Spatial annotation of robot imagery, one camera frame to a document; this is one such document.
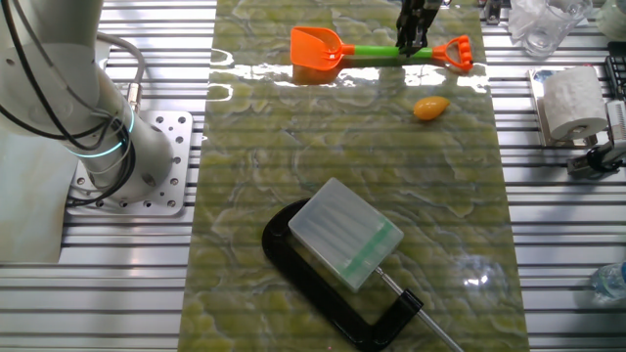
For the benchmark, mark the clear water bottle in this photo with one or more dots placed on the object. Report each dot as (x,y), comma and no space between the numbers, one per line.
(611,282)

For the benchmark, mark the translucent plastic box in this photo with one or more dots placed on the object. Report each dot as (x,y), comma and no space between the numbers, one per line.
(342,230)

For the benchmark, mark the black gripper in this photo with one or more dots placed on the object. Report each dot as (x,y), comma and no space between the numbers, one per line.
(425,3)

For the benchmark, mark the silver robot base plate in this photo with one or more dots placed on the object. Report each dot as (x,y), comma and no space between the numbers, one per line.
(176,127)

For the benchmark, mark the ribbed silver depth camera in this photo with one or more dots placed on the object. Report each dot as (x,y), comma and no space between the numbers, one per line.
(617,124)

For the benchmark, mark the green marble pattern mat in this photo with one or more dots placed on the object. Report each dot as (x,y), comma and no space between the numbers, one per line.
(293,146)

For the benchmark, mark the translucent plastic container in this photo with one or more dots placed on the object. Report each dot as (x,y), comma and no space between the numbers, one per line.
(613,17)

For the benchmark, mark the black keyboard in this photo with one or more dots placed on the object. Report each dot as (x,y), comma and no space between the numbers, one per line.
(617,68)

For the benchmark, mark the black C-clamp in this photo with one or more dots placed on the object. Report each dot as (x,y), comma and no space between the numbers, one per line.
(276,251)

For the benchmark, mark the white toilet paper roll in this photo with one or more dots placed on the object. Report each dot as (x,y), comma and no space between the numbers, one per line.
(572,102)

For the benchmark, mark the clear glass pitcher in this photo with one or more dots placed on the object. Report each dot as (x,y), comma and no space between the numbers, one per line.
(548,29)

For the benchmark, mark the small silver camera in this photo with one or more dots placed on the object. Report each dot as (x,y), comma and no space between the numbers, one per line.
(579,168)

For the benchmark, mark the yellow toy mango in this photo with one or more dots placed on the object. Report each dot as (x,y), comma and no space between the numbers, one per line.
(430,108)

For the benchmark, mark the metal paper roll holder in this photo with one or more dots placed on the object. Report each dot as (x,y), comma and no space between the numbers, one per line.
(536,102)

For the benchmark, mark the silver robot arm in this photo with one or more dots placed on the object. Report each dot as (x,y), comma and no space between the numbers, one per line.
(147,156)

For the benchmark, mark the dark metal bracket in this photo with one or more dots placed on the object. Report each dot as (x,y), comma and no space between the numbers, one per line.
(493,12)

